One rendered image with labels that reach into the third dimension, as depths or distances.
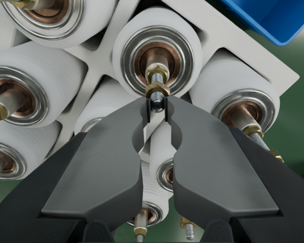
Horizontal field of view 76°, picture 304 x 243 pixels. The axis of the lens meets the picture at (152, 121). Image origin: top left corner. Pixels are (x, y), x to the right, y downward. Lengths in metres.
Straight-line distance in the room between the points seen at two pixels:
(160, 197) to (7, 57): 0.29
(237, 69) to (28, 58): 0.24
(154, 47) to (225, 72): 0.10
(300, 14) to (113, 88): 0.32
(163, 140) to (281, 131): 0.43
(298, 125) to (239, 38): 0.42
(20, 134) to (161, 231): 0.76
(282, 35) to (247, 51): 0.12
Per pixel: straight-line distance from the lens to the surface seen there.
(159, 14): 0.21
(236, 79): 0.24
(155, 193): 0.35
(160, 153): 0.28
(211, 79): 0.26
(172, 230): 0.96
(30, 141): 0.34
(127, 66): 0.21
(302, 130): 0.68
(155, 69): 0.17
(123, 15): 0.27
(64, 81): 0.27
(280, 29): 0.43
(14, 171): 0.36
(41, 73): 0.25
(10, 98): 0.26
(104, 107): 0.24
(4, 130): 0.34
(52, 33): 0.22
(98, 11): 0.22
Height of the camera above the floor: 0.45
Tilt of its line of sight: 57 degrees down
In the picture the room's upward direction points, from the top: 178 degrees counter-clockwise
